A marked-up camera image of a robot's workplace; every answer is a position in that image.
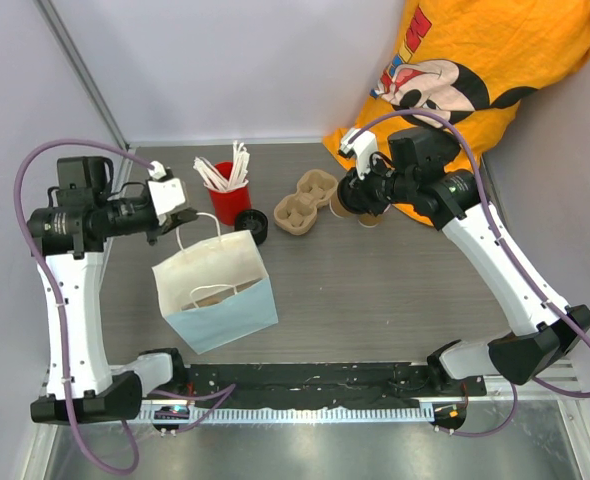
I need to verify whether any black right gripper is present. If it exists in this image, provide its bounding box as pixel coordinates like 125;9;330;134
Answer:
347;153;416;218

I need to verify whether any brown paper cup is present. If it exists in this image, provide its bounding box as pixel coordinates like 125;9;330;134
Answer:
329;192;352;218

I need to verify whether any light blue paper bag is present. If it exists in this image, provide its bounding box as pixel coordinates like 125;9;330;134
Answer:
152;222;278;354

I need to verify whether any black coffee cup lid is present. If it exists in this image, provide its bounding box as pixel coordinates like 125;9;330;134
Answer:
336;175;356;215

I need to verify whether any cardboard cup carrier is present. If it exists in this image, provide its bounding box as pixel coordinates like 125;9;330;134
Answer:
181;281;256;311

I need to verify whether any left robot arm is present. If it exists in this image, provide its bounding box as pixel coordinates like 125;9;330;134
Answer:
28;156;197;425

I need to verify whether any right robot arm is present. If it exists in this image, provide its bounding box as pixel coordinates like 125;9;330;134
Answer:
331;127;590;395

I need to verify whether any stack of paper cups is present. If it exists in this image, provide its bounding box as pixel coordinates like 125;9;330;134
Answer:
358;213;385;228

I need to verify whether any red straw holder cup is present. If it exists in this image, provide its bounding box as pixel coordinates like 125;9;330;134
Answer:
207;186;252;226

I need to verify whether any bundle of wrapped white straws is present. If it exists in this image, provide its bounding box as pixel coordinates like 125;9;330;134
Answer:
192;141;253;192

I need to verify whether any stack of black lids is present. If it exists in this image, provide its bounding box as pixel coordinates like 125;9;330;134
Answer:
234;209;268;246

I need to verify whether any stack of cardboard cup carriers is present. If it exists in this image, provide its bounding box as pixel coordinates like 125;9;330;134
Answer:
273;169;338;236

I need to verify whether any orange Mickey Mouse cloth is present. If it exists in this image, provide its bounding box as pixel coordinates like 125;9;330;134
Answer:
323;0;590;229

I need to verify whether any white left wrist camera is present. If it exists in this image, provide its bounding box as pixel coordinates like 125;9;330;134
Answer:
147;161;189;225

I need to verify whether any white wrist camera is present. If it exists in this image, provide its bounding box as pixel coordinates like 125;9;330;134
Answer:
147;161;189;225
338;127;378;180

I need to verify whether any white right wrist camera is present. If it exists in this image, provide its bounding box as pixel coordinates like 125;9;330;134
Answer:
338;127;378;180

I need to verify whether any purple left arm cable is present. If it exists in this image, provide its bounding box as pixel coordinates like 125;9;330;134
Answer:
13;138;236;475

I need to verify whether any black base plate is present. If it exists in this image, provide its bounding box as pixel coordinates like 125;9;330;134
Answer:
148;362;487;426

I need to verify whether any aluminium frame rail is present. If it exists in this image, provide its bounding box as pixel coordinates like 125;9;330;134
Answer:
33;0;129;148

